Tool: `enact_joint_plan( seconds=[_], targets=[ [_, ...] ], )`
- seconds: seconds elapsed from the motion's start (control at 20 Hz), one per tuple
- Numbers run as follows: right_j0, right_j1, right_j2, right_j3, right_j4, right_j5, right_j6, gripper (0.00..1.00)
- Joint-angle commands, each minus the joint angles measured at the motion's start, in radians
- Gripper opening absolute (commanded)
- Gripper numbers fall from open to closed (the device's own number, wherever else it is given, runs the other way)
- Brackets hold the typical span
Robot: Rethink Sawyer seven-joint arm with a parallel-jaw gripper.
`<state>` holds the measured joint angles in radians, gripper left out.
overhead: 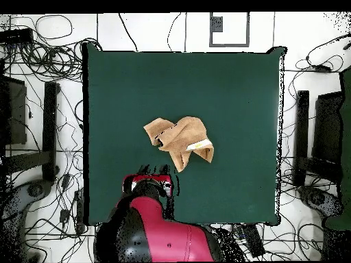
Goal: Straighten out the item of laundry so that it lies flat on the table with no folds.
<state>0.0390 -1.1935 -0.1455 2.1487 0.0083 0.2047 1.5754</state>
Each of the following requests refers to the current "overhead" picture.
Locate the tan terry towel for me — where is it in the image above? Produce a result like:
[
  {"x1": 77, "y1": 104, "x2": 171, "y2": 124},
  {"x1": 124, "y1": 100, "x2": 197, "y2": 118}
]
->
[{"x1": 143, "y1": 116, "x2": 215, "y2": 173}]

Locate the flat black box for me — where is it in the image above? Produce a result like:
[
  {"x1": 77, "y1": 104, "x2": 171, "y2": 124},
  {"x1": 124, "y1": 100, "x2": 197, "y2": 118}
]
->
[{"x1": 0, "y1": 27, "x2": 34, "y2": 45}]

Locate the black power strip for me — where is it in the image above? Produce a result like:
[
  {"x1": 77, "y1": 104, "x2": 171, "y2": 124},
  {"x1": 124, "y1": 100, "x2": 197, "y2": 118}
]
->
[
  {"x1": 73, "y1": 188, "x2": 86, "y2": 234},
  {"x1": 240, "y1": 223, "x2": 266, "y2": 259}
]

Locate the dark green table cloth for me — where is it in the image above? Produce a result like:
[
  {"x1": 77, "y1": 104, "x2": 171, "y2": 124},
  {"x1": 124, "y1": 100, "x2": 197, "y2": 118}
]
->
[{"x1": 82, "y1": 42, "x2": 287, "y2": 227}]

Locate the black upright stand bar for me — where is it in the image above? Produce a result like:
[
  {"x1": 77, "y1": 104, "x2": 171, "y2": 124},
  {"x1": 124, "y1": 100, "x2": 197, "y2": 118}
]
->
[
  {"x1": 41, "y1": 81, "x2": 60, "y2": 182},
  {"x1": 292, "y1": 90, "x2": 311, "y2": 188}
]

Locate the grey office chair base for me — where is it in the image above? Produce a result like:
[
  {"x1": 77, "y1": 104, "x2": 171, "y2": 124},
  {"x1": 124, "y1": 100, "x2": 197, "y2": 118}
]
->
[
  {"x1": 298, "y1": 185, "x2": 344, "y2": 218},
  {"x1": 0, "y1": 179, "x2": 53, "y2": 262}
]

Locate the large black case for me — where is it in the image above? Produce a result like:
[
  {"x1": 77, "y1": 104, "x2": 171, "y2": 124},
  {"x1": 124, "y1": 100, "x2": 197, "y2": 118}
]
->
[
  {"x1": 311, "y1": 91, "x2": 346, "y2": 165},
  {"x1": 0, "y1": 75, "x2": 27, "y2": 146}
]

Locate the long black floor cable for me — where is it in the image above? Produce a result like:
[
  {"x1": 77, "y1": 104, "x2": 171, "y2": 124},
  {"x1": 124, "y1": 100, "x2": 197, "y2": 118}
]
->
[
  {"x1": 118, "y1": 12, "x2": 138, "y2": 53},
  {"x1": 167, "y1": 12, "x2": 182, "y2": 53}
]

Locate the tangled black cable bundle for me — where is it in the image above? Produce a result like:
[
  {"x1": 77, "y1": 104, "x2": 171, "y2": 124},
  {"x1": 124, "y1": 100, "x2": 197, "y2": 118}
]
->
[{"x1": 2, "y1": 36, "x2": 103, "y2": 83}]

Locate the grey square floor frame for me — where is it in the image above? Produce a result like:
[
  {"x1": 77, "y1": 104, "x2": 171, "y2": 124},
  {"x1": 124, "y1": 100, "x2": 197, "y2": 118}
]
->
[{"x1": 208, "y1": 12, "x2": 250, "y2": 48}]

